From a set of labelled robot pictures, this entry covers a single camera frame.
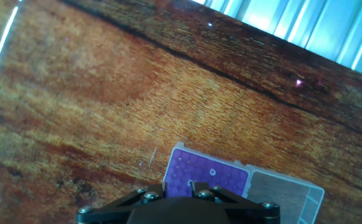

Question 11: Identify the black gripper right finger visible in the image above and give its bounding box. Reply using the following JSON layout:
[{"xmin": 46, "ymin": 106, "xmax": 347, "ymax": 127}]
[{"xmin": 190, "ymin": 181, "xmax": 281, "ymax": 224}]

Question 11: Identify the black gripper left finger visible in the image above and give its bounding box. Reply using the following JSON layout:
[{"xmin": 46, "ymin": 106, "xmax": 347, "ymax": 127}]
[{"xmin": 76, "ymin": 182, "xmax": 169, "ymax": 224}]

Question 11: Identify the flat purple pipette tip holder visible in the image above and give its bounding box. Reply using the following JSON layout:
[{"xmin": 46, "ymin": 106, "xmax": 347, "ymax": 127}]
[{"xmin": 162, "ymin": 141, "xmax": 325, "ymax": 224}]

